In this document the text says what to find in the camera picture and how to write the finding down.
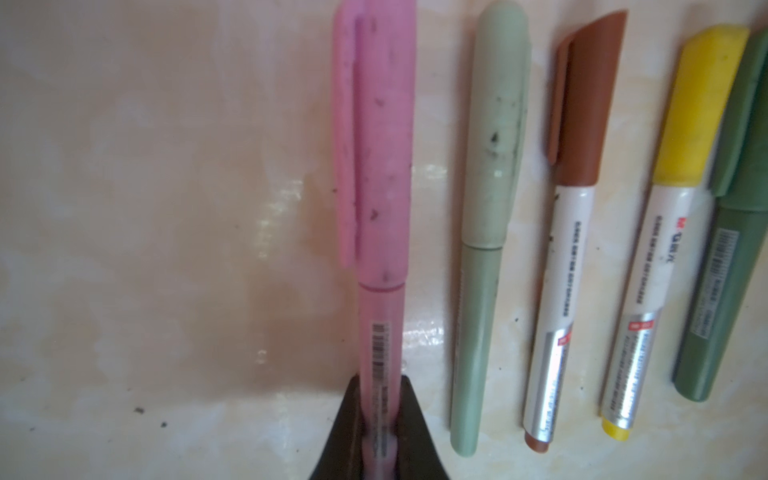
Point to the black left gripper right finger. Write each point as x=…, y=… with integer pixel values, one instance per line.
x=417, y=458

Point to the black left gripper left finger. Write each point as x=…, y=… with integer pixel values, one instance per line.
x=341, y=458

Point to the purple pen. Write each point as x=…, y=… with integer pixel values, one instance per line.
x=381, y=315

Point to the white brown-tipped pen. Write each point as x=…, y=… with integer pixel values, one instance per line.
x=565, y=248

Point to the white yellow-tipped pen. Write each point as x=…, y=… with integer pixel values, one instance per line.
x=647, y=287

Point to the dark green pen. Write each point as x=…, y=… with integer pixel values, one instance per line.
x=733, y=248

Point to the light green pen cap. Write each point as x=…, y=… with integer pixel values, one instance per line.
x=497, y=123

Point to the pink pen cap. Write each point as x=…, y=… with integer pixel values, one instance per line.
x=373, y=94

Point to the brown pen cap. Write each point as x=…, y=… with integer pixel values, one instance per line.
x=586, y=65

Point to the yellow pen cap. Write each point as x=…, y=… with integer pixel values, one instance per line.
x=705, y=74

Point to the light green pen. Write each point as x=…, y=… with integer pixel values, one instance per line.
x=478, y=289

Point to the dark green pen cap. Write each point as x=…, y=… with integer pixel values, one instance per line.
x=739, y=174

